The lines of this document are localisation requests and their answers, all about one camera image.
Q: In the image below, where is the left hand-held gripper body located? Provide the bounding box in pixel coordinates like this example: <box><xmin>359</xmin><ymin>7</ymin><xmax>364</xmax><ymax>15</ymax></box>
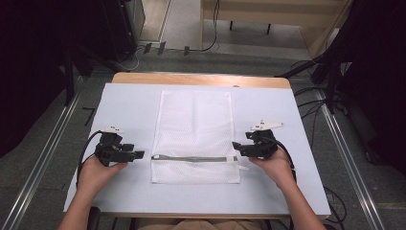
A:
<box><xmin>94</xmin><ymin>126</ymin><xmax>137</xmax><ymax>168</ymax></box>

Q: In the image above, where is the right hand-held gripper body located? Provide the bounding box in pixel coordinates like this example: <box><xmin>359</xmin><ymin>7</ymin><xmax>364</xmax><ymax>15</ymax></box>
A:
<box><xmin>243</xmin><ymin>120</ymin><xmax>286</xmax><ymax>159</ymax></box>

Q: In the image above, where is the white mesh laundry bag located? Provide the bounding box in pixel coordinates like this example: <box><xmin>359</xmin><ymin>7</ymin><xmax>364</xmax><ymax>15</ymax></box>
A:
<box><xmin>149</xmin><ymin>89</ymin><xmax>250</xmax><ymax>185</ymax></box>

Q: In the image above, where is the person's left hand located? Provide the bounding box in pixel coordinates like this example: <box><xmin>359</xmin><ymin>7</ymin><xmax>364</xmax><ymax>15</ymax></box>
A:
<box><xmin>78</xmin><ymin>155</ymin><xmax>129</xmax><ymax>195</ymax></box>

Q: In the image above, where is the person's right hand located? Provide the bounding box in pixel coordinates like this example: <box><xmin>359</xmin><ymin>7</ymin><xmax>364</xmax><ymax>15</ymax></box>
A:
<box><xmin>248</xmin><ymin>148</ymin><xmax>297</xmax><ymax>192</ymax></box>

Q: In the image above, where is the white table cover sheet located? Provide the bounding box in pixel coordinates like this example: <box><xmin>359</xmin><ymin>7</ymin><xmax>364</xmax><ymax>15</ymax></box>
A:
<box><xmin>62</xmin><ymin>82</ymin><xmax>332</xmax><ymax>219</ymax></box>

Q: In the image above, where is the black chair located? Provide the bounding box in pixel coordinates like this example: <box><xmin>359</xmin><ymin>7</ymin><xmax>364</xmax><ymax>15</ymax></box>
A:
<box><xmin>86</xmin><ymin>206</ymin><xmax>102</xmax><ymax>230</ymax></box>

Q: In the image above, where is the wooden table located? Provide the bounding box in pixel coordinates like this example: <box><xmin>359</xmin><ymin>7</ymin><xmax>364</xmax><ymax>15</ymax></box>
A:
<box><xmin>111</xmin><ymin>72</ymin><xmax>329</xmax><ymax>221</ymax></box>

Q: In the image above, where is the black metal stand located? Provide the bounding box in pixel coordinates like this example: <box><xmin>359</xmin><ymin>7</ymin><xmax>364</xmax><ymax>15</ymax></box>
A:
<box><xmin>61</xmin><ymin>44</ymin><xmax>123</xmax><ymax>108</ymax></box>
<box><xmin>275</xmin><ymin>52</ymin><xmax>344</xmax><ymax>116</ymax></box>

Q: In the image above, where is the black curtain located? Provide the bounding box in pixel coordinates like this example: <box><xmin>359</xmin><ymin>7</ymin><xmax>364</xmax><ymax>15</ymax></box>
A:
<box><xmin>0</xmin><ymin>0</ymin><xmax>147</xmax><ymax>159</ymax></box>
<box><xmin>310</xmin><ymin>0</ymin><xmax>406</xmax><ymax>176</ymax></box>

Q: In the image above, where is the light wooden bench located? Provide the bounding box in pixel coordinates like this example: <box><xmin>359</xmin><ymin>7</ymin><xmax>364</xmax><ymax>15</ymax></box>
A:
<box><xmin>199</xmin><ymin>0</ymin><xmax>353</xmax><ymax>59</ymax></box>

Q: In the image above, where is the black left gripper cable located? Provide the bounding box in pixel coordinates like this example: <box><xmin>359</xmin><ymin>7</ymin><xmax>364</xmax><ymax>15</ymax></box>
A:
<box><xmin>75</xmin><ymin>129</ymin><xmax>104</xmax><ymax>190</ymax></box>

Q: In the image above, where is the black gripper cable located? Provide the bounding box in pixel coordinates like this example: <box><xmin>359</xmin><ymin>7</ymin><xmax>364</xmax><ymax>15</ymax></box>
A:
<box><xmin>267</xmin><ymin>136</ymin><xmax>298</xmax><ymax>185</ymax></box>
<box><xmin>75</xmin><ymin>129</ymin><xmax>104</xmax><ymax>190</ymax></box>

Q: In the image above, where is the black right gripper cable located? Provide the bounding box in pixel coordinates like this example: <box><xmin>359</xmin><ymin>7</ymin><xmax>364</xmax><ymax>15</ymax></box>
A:
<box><xmin>267</xmin><ymin>136</ymin><xmax>298</xmax><ymax>185</ymax></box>

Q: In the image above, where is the bundle of black floor cables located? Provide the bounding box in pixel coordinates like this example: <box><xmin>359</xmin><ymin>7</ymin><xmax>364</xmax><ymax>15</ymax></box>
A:
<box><xmin>290</xmin><ymin>58</ymin><xmax>349</xmax><ymax>151</ymax></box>

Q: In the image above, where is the metal floor rail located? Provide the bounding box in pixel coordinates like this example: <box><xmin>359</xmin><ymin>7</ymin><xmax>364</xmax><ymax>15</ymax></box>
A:
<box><xmin>1</xmin><ymin>76</ymin><xmax>85</xmax><ymax>230</ymax></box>
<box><xmin>314</xmin><ymin>87</ymin><xmax>387</xmax><ymax>230</ymax></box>

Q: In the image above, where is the white floor cable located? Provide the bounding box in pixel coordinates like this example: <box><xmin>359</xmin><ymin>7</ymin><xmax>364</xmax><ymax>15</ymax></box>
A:
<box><xmin>115</xmin><ymin>44</ymin><xmax>147</xmax><ymax>73</ymax></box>

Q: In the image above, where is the looped black floor cable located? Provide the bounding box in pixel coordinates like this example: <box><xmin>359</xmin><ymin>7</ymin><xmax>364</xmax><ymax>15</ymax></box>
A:
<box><xmin>323</xmin><ymin>186</ymin><xmax>349</xmax><ymax>230</ymax></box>

